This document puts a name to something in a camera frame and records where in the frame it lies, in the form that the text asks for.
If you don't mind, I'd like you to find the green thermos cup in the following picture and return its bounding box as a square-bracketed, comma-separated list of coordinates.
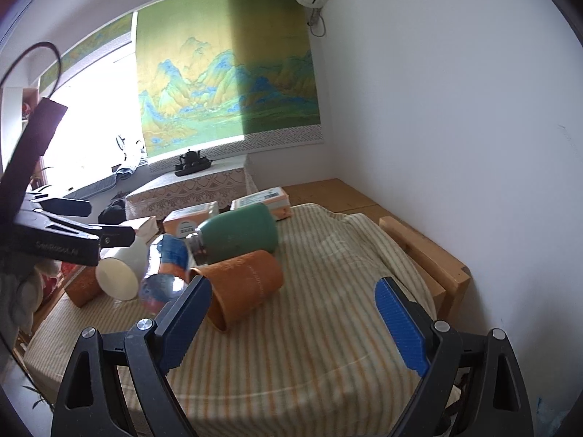
[184, 203, 279, 264]

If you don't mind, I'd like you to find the white paper cup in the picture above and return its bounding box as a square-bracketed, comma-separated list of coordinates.
[95, 237, 148, 301]

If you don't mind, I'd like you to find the brown patterned paper cup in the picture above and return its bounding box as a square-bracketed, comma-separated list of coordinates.
[65, 266, 102, 308]

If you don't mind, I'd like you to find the blue orange patterned cup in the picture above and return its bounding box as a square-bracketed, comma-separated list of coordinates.
[138, 234, 190, 314]

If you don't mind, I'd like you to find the orange metal cup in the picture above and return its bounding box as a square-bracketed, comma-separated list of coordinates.
[189, 249, 283, 332]

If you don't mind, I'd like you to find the black bag on floor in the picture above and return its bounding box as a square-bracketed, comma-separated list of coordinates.
[98, 198, 126, 225]

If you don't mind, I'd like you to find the left orange white box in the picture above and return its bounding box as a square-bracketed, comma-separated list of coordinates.
[120, 216, 159, 247]

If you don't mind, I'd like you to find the orange white box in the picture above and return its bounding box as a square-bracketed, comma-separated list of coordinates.
[163, 201, 219, 238]
[120, 216, 159, 247]
[230, 186, 293, 221]

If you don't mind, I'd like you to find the blue cloth on sill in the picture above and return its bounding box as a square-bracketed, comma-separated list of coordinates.
[64, 159, 148, 200]

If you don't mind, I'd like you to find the middle orange white box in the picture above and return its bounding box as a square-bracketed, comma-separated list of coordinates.
[163, 201, 219, 238]

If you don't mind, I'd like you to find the black tea set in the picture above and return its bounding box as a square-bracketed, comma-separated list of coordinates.
[174, 150, 212, 177]

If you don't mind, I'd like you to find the lace covered low table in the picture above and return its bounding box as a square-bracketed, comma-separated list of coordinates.
[125, 155, 257, 220]

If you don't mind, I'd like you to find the striped table cloth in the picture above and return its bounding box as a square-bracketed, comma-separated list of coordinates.
[21, 202, 439, 437]

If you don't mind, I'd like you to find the right orange white box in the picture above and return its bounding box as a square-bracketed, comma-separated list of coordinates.
[230, 186, 293, 221]

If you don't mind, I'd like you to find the green landscape painting scroll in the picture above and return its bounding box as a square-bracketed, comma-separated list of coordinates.
[134, 0, 320, 157]

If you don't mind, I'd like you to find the wall shelf unit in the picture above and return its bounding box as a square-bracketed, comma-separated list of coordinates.
[1, 87, 39, 173]

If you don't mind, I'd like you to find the black cable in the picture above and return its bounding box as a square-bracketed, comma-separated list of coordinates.
[0, 41, 63, 101]

